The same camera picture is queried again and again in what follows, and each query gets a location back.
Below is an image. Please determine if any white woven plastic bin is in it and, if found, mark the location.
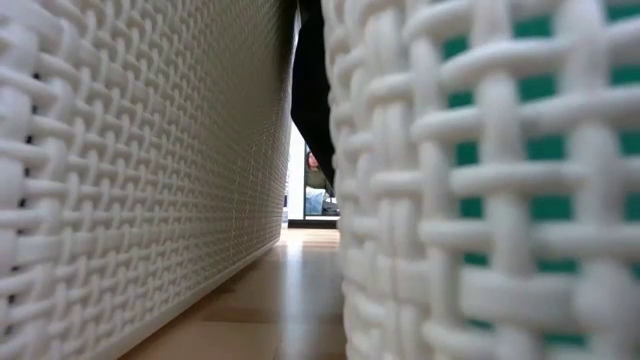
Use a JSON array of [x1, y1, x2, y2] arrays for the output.
[[321, 0, 640, 360], [0, 0, 297, 360]]

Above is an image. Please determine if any person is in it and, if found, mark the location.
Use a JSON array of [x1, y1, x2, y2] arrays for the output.
[[304, 149, 340, 217]]

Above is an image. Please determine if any black garment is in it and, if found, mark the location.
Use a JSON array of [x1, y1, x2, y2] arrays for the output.
[[289, 0, 337, 187]]

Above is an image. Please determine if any teal garment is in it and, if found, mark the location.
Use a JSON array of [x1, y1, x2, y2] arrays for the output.
[[439, 0, 640, 347]]

